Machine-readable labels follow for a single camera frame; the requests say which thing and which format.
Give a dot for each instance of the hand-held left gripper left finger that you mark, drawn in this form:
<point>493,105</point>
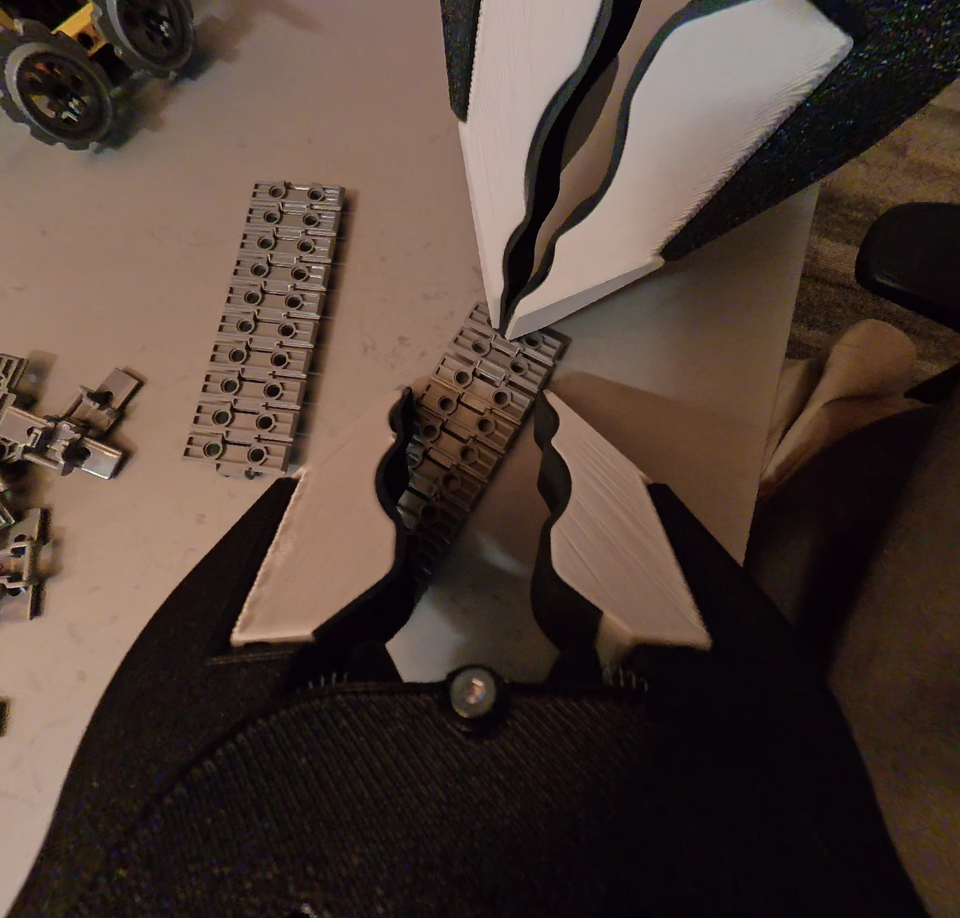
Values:
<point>322,551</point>

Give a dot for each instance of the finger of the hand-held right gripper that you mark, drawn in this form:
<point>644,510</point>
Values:
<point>712,123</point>
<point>525,56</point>

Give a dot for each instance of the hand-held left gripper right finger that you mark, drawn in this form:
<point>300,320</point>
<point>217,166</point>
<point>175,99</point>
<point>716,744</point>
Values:
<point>630,551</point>

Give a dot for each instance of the short grey track strip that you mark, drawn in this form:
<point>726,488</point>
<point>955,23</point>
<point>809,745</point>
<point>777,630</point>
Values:
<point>480,408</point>

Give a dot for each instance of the assembled grey track strip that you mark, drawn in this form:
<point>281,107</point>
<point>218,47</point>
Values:
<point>270,326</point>

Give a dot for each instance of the pile of grey track links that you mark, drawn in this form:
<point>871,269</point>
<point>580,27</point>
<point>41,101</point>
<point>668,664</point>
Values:
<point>52,438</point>

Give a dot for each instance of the person's black shoe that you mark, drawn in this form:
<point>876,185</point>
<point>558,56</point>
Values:
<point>915,258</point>

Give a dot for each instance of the person's beige trousers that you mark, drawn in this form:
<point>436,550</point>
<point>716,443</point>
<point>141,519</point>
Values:
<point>832,393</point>

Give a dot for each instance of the person's grey clothing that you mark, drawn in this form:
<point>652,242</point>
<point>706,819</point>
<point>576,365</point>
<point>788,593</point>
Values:
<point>885,633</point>

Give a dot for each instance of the yellow black brick vehicle model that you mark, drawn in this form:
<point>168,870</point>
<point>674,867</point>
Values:
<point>90,48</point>

